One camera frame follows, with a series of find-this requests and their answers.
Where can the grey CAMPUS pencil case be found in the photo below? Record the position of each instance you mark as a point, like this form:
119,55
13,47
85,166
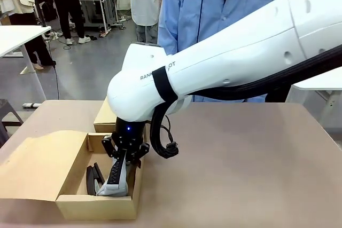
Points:
116,180

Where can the white side table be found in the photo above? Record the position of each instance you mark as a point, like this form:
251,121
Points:
18,37

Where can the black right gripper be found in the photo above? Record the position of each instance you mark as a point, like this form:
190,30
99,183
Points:
128,137

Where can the person in blue shirt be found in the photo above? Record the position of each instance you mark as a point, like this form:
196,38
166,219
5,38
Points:
213,6

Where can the person in white shirt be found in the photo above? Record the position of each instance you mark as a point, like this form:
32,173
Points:
144,1

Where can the white table with grey legs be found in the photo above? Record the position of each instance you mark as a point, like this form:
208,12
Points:
320,86

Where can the large open cardboard box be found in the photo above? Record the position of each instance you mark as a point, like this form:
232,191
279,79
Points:
40,164

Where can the grey stool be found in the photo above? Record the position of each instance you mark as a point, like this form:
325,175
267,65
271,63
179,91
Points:
6,116

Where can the small cardboard box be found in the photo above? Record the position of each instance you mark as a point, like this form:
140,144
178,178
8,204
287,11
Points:
102,121

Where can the white power strip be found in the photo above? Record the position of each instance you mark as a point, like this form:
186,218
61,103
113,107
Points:
32,105

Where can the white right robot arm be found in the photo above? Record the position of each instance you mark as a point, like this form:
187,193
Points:
213,65

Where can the person in black clothes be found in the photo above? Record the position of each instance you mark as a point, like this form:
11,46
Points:
68,3

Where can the black stapler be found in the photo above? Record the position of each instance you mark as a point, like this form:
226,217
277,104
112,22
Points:
93,180

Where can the background workbench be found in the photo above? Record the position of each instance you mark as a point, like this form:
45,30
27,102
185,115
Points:
99,1

